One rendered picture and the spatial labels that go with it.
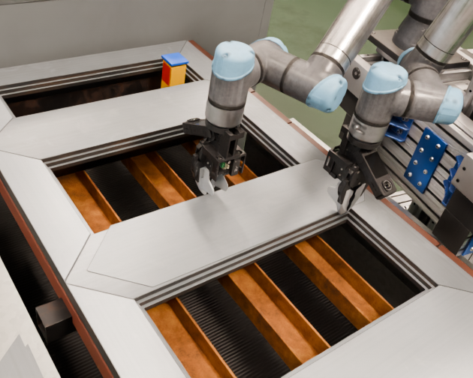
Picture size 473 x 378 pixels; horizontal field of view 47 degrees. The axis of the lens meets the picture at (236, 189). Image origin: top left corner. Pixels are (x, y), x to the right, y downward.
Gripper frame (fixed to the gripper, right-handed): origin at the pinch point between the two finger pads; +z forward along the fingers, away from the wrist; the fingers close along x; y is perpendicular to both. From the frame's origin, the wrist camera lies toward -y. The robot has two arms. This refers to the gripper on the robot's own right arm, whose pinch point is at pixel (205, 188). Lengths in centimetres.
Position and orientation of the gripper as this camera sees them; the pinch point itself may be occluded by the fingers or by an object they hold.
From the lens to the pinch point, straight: 122.6
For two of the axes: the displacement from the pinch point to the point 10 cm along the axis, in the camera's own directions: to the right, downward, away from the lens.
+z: -1.6, 7.6, 6.3
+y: 5.7, 5.9, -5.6
